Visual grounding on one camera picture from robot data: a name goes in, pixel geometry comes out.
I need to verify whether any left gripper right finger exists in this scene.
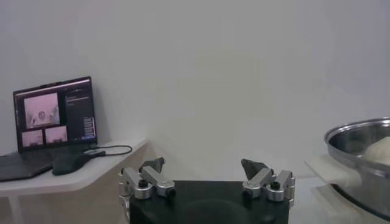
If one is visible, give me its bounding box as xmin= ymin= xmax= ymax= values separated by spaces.
xmin=241 ymin=158 xmax=296 ymax=203

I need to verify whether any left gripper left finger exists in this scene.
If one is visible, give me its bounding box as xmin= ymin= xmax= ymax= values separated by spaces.
xmin=118 ymin=156 xmax=177 ymax=200

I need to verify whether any white steamed baozi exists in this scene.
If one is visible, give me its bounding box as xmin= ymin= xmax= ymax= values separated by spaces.
xmin=362 ymin=136 xmax=390 ymax=167

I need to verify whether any stainless steel steamer basket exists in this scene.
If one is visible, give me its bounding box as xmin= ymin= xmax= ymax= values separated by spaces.
xmin=304 ymin=117 xmax=390 ymax=222

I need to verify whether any white side table with mouse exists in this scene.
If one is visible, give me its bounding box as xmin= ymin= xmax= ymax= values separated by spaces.
xmin=0 ymin=138 xmax=149 ymax=224

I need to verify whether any small black USB hub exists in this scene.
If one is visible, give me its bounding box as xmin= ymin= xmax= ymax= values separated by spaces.
xmin=85 ymin=149 xmax=107 ymax=158

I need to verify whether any white electric cooker base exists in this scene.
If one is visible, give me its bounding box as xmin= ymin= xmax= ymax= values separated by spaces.
xmin=315 ymin=184 xmax=390 ymax=224

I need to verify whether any black computer mouse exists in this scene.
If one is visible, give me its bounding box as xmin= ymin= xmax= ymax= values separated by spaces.
xmin=51 ymin=152 xmax=92 ymax=177

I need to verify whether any black laptop with dark screen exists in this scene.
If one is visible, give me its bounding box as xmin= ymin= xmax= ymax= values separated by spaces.
xmin=0 ymin=75 xmax=98 ymax=183

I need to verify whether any thin black hub cable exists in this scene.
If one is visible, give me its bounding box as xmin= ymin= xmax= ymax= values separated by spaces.
xmin=88 ymin=144 xmax=133 ymax=158

